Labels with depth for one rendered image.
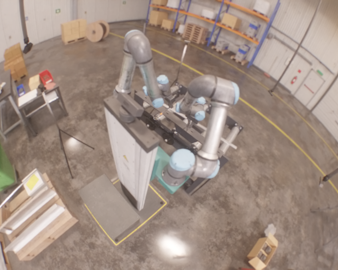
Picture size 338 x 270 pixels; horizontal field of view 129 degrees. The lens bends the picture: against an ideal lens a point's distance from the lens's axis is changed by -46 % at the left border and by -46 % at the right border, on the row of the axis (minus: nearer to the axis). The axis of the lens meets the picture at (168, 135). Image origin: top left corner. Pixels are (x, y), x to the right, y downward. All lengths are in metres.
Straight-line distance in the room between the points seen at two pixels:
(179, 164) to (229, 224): 2.07
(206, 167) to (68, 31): 8.01
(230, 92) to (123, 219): 1.26
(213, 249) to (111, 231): 1.62
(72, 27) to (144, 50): 7.53
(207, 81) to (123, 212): 1.22
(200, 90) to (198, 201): 2.00
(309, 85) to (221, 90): 9.83
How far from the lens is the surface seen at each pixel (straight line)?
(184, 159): 0.75
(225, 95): 0.74
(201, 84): 0.72
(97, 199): 1.48
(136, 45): 0.78
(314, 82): 10.44
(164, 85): 1.09
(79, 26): 8.30
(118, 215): 1.42
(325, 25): 10.58
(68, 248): 2.47
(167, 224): 2.29
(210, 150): 0.77
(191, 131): 1.51
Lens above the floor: 2.24
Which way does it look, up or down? 50 degrees down
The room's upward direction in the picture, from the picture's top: 18 degrees clockwise
